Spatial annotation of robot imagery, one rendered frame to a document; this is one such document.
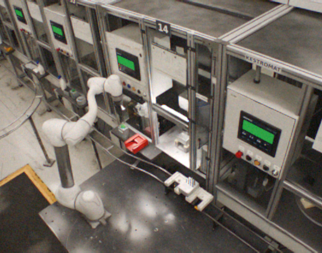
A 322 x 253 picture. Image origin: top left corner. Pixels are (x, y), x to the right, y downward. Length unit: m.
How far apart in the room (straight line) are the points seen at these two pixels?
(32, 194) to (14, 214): 0.29
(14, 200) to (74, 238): 1.53
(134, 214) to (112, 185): 0.36
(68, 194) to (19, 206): 1.44
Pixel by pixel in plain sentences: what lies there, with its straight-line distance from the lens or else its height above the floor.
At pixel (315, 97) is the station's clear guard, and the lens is 1.49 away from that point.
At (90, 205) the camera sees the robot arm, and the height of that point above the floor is 0.91.
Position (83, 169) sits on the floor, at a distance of 3.83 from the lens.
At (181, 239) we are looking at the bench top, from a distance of 2.33.
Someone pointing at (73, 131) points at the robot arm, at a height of 1.49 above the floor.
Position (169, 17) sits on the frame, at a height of 2.01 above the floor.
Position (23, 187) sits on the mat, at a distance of 3.93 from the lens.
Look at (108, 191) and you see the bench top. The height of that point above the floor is 0.68.
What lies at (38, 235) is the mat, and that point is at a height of 0.01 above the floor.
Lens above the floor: 2.73
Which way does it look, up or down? 40 degrees down
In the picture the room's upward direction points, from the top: 5 degrees counter-clockwise
